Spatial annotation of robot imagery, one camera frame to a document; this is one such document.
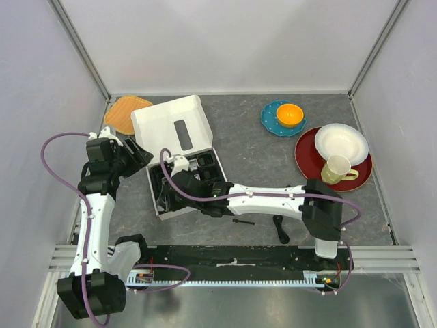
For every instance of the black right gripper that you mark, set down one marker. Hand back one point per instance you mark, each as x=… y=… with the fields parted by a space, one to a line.
x=173 y=205

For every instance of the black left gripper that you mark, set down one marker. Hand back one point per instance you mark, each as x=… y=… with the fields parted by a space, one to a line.
x=138 y=160

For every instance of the white clipper kit box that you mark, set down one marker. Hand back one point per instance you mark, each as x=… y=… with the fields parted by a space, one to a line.
x=181 y=126

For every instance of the black cleaning brush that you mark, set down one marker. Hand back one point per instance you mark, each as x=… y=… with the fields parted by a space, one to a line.
x=243 y=222

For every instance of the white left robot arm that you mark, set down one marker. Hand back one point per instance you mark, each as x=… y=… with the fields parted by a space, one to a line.
x=96 y=284

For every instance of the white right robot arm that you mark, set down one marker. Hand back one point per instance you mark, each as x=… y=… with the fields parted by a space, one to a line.
x=314 y=204

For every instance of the silver black hair clipper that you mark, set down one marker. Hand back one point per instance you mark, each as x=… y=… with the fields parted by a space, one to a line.
x=193 y=166

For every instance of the woven orange tray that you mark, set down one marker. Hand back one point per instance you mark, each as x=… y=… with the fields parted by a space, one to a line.
x=119 y=115

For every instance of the teal dotted plate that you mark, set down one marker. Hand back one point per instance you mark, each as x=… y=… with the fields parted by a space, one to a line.
x=273 y=125

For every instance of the orange bowl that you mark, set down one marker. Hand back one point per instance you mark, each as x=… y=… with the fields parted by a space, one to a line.
x=289 y=115

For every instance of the dark red plate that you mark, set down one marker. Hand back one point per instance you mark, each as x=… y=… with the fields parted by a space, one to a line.
x=310 y=163

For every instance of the pale yellow mug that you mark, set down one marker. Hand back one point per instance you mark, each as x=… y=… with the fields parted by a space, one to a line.
x=338 y=168

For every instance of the white paper bowl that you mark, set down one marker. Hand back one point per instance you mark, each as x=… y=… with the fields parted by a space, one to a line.
x=341 y=139

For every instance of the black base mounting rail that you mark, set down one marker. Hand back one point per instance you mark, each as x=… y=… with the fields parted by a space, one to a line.
x=251 y=263

